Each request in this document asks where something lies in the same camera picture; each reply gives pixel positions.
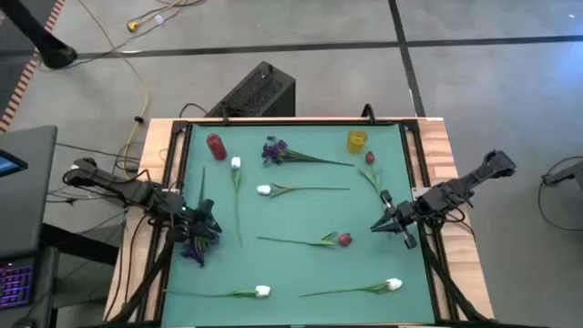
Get black mat with striped edge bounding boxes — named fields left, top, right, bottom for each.
left=0, top=0, right=67, bottom=133

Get yellow extension cord plug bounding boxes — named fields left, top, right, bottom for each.
left=126, top=0, right=206, bottom=34

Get thin yellow cable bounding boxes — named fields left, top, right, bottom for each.
left=77, top=0, right=151, bottom=179

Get yellow textured glass vase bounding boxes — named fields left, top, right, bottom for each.
left=347, top=129, right=368, bottom=155

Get black looped floor cable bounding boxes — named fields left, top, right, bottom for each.
left=537, top=156, right=583, bottom=232

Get purple backlit keyboard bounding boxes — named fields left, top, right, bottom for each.
left=0, top=261, right=36, bottom=311

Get black computer tower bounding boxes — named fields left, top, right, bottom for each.
left=204, top=60, right=297, bottom=118

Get white artificial tulip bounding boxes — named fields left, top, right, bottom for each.
left=230, top=156, right=245, bottom=249
left=256, top=181, right=352, bottom=198
left=163, top=284, right=272, bottom=300
left=298, top=277, right=404, bottom=300

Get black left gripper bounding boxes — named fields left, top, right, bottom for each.
left=152, top=193, right=223, bottom=243

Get black stand foot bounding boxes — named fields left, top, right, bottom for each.
left=0, top=0, right=78, bottom=70

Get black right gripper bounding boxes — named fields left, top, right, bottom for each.
left=370, top=190, right=427, bottom=251

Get laptop screen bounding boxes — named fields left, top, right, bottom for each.
left=0, top=149, right=28, bottom=179

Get red artificial tulip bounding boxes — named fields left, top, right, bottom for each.
left=256, top=231, right=353, bottom=249
left=357, top=150, right=384, bottom=197

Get red ribbed glass vase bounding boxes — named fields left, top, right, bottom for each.
left=206, top=132, right=228, bottom=161

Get purple artificial flower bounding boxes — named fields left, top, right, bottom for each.
left=179, top=166, right=222, bottom=269
left=261, top=135, right=355, bottom=168

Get green table mat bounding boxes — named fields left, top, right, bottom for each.
left=159, top=122, right=437, bottom=327

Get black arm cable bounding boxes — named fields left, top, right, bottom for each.
left=103, top=213, right=177, bottom=324

